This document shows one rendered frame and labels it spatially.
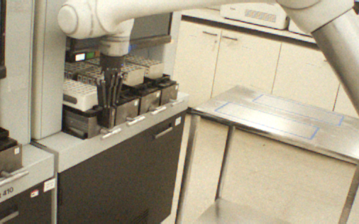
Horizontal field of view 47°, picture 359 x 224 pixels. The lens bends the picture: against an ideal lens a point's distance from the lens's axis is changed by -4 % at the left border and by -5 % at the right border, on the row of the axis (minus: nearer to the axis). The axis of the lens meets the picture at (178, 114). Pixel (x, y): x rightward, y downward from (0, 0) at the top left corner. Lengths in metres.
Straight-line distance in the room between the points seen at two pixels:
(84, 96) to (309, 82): 2.37
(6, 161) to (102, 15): 0.43
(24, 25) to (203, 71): 2.68
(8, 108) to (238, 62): 2.62
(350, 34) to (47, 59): 0.81
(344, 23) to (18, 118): 0.86
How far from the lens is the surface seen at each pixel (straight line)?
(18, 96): 1.22
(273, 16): 3.46
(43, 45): 1.24
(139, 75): 1.66
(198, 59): 3.72
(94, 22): 1.09
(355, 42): 0.89
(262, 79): 3.54
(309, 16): 0.87
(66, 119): 1.39
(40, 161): 1.22
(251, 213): 1.99
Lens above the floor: 1.29
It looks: 19 degrees down
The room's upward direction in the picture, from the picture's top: 8 degrees clockwise
